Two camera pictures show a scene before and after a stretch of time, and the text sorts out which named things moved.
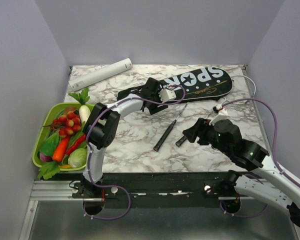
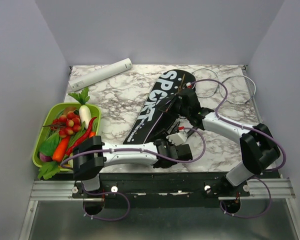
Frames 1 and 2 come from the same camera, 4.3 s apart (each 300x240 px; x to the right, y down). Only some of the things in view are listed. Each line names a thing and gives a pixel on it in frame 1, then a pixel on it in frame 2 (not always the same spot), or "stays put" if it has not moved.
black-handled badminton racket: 243,91 stays put
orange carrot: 61,149 stays put
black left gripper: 154,109 to 171,145
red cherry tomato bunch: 67,125 stays put
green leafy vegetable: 48,147 stays put
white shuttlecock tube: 80,82 stays put
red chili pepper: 81,140 stays put
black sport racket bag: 196,85 to 149,119
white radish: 84,113 stays put
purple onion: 45,158 stays put
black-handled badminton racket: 167,131 to 205,88
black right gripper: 199,128 to 166,107
